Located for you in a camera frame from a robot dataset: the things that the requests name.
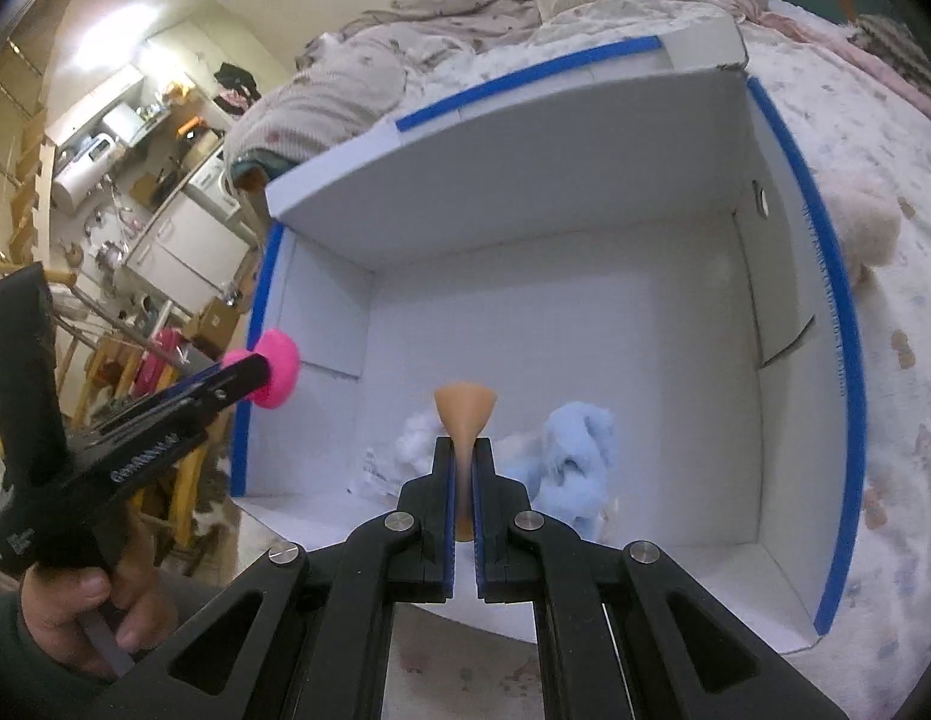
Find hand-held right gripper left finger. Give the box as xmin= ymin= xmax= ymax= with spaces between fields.
xmin=91 ymin=435 xmax=461 ymax=720

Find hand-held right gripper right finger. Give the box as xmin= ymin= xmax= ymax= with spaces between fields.
xmin=469 ymin=435 xmax=849 ymax=720

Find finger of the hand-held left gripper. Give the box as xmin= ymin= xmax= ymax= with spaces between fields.
xmin=169 ymin=354 xmax=274 ymax=425
xmin=166 ymin=361 xmax=248 ymax=395

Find pink plush toy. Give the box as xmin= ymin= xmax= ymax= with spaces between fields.
xmin=224 ymin=330 xmax=300 ymax=410

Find clear plastic packet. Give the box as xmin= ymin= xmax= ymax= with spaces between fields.
xmin=347 ymin=448 xmax=399 ymax=500

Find white plush toy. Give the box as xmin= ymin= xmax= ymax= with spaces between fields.
xmin=391 ymin=405 xmax=446 ymax=470

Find light blue plush toy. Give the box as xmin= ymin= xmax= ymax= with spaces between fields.
xmin=503 ymin=401 xmax=620 ymax=541

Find blue and white cardboard box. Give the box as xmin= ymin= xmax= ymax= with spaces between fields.
xmin=229 ymin=15 xmax=867 ymax=653

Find cream plush toy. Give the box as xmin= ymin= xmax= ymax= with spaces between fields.
xmin=818 ymin=169 xmax=903 ymax=286

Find person's left hand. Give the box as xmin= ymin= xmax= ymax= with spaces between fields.
xmin=19 ymin=511 xmax=179 ymax=681

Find small cardboard box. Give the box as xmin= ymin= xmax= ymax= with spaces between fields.
xmin=188 ymin=296 xmax=245 ymax=350

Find pink bag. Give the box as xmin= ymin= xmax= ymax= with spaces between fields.
xmin=131 ymin=328 xmax=188 ymax=397

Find metal pole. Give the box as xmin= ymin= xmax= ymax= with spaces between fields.
xmin=53 ymin=285 xmax=212 ymax=362

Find white floor cabinet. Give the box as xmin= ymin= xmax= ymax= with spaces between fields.
xmin=121 ymin=191 xmax=253 ymax=302

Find beige patterned plush toy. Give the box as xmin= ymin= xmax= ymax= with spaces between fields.
xmin=191 ymin=495 xmax=236 ymax=542

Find white washing machine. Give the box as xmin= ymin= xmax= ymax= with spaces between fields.
xmin=182 ymin=157 xmax=238 ymax=223

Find hanging clothes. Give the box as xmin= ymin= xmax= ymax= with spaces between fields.
xmin=214 ymin=64 xmax=261 ymax=110

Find grey checked blanket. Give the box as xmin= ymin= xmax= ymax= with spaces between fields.
xmin=226 ymin=34 xmax=437 ymax=182

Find grey brown duvet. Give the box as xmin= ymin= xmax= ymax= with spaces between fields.
xmin=338 ymin=0 xmax=557 ymax=55

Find patterned knit blanket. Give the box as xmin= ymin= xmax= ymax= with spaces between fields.
xmin=848 ymin=15 xmax=931 ymax=107

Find white wall cabinet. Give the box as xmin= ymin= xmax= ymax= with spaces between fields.
xmin=46 ymin=64 xmax=148 ymax=145

